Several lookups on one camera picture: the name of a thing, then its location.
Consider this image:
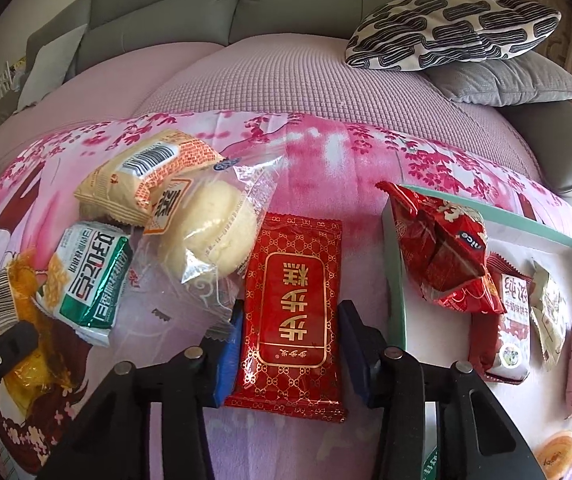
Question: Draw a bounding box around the white magazine rack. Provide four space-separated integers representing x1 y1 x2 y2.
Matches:
0 60 27 96

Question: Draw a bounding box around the beige brick-print snack packet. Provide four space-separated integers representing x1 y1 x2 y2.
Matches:
73 129 217 226

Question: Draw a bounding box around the red crinkled snack packet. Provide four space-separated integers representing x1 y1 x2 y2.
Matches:
376 182 507 317

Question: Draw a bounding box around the black white patterned pillow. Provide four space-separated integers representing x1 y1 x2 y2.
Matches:
344 0 562 71

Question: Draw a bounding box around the grey sofa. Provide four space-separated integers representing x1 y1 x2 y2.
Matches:
0 0 572 201

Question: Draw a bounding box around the pale white snack packet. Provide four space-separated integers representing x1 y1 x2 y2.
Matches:
530 260 572 372

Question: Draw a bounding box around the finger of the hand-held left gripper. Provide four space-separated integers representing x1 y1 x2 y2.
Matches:
0 320 40 402

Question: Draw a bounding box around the dark grey pillow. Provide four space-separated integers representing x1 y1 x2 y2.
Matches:
423 52 572 108

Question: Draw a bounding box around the clear bun packet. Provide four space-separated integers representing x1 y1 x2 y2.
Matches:
136 155 287 342

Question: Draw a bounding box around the light grey pillow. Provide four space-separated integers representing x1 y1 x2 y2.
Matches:
16 22 89 113

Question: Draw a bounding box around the pink waffle sofa cover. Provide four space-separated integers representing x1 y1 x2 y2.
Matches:
0 37 541 196

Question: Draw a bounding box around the red gold-print packet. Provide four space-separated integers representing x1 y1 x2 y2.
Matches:
224 212 347 424

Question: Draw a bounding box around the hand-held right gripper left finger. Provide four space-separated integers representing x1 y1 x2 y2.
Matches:
41 301 245 480

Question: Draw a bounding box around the red white biscuit packet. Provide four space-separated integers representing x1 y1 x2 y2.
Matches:
468 254 534 386

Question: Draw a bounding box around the teal cardboard tray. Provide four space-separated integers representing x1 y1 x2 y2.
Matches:
380 182 572 480

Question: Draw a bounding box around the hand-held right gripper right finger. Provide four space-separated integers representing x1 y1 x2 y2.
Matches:
337 299 541 480

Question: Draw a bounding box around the golden transparent snack packet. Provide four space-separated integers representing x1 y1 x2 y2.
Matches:
0 254 76 407

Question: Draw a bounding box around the green white cracker packet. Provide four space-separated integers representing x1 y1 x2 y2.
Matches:
36 220 135 349

